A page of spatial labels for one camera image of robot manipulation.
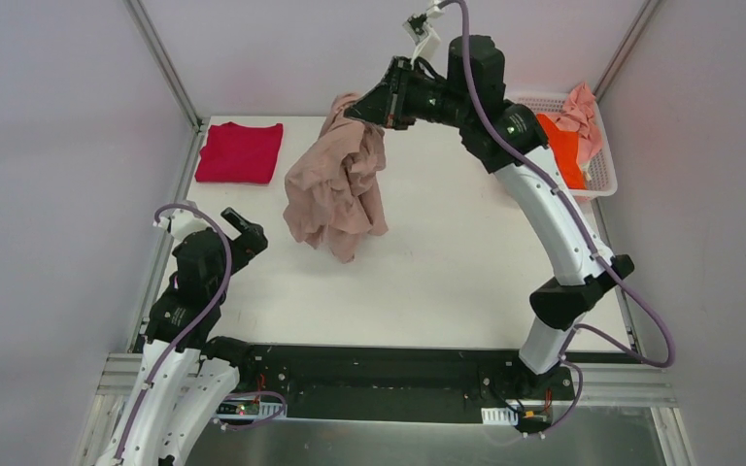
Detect dusty pink graphic t-shirt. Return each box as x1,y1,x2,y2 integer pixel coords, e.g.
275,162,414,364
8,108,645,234
283,93,389,263

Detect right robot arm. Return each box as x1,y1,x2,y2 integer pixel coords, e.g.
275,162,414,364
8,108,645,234
343,35,634,398

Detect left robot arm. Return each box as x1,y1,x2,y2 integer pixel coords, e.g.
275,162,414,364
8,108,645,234
96,204,268,465

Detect folded red t-shirt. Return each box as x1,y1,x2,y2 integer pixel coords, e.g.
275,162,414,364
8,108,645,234
194,122,284,185

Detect orange t-shirt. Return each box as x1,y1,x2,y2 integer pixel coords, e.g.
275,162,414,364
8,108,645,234
536,114,586,190

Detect light pink crumpled t-shirt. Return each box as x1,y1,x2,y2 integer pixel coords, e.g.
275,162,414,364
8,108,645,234
554,83,604,169

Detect white plastic laundry basket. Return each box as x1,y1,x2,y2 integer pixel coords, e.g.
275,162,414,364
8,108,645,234
508,91,618,203

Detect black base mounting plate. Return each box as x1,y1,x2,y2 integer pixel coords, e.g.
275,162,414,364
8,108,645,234
236,345,575,424

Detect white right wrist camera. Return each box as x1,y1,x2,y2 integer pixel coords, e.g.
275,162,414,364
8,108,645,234
403,1,443,64

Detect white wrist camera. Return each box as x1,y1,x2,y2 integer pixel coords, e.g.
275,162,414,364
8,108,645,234
153,200,209,243
403,1,443,64

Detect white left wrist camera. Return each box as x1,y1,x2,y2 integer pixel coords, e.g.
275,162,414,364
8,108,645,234
153,200,209,243

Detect left white cable duct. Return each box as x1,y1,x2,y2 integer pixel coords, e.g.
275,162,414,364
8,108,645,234
216,397,287,422

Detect white cable duct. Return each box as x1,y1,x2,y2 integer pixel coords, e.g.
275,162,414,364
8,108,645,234
481,407,519,426
216,397,287,422

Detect right white cable duct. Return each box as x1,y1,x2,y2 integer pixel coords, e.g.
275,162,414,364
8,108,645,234
481,407,519,426

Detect aluminium frame rail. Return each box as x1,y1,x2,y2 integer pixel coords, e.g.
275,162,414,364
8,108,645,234
96,351,678,409

